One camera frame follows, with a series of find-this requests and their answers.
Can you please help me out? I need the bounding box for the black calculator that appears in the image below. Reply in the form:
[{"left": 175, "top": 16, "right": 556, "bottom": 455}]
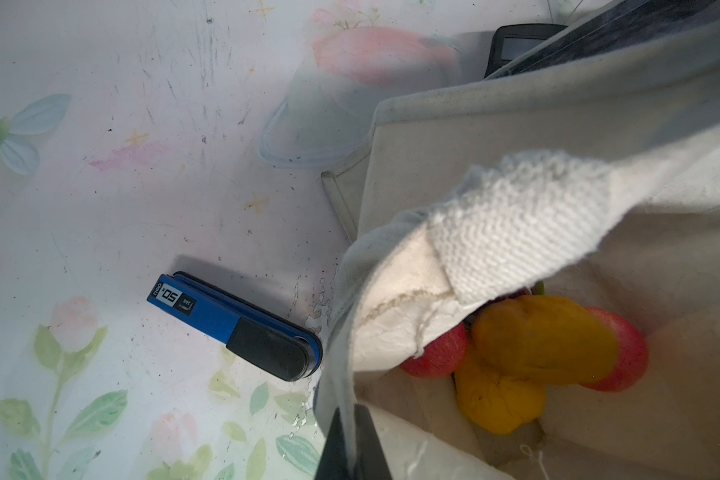
[{"left": 484, "top": 23, "right": 566, "bottom": 79}]

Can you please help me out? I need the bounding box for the cream canvas tote bag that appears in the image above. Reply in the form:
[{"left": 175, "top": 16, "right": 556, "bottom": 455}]
[{"left": 314, "top": 1, "right": 720, "bottom": 479}]

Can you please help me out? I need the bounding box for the red apple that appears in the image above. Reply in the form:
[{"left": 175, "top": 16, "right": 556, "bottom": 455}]
[
  {"left": 585, "top": 307, "right": 649, "bottom": 392},
  {"left": 400, "top": 324, "right": 469, "bottom": 379}
]

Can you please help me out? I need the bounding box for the yellow pear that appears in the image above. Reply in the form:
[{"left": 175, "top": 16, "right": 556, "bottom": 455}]
[{"left": 453, "top": 344, "right": 546, "bottom": 435}]

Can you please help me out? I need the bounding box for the yellow mango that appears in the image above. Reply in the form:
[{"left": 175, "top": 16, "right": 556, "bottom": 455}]
[{"left": 471, "top": 295, "right": 619, "bottom": 385}]

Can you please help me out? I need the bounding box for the blue black stapler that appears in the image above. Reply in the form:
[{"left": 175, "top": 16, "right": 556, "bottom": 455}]
[{"left": 147, "top": 271, "right": 323, "bottom": 382}]

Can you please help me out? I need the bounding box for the pink dragon fruit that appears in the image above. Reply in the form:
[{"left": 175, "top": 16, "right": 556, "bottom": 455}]
[{"left": 489, "top": 280, "right": 545, "bottom": 304}]

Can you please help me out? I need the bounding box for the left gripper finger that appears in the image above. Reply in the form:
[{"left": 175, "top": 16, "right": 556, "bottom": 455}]
[{"left": 314, "top": 404, "right": 392, "bottom": 480}]

